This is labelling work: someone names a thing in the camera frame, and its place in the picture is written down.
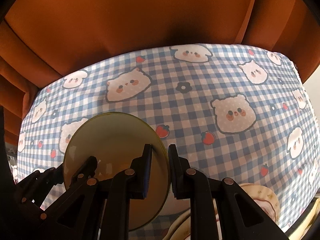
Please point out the blue checkered cartoon tablecloth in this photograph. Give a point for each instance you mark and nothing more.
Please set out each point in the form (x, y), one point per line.
(232, 110)

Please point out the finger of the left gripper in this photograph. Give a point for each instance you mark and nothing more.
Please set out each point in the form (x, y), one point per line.
(36, 187)
(74, 198)

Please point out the rust orange curtain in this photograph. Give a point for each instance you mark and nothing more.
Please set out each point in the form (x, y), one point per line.
(45, 40)

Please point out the large yellow floral plate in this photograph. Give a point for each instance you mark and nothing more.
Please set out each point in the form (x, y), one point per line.
(180, 228)

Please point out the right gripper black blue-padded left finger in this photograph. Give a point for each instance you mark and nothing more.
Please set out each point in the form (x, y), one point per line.
(113, 196)

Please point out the small yellow floral plate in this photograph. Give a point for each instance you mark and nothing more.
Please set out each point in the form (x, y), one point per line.
(265, 198)

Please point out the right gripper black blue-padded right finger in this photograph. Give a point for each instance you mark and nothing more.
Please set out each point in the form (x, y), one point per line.
(219, 209)

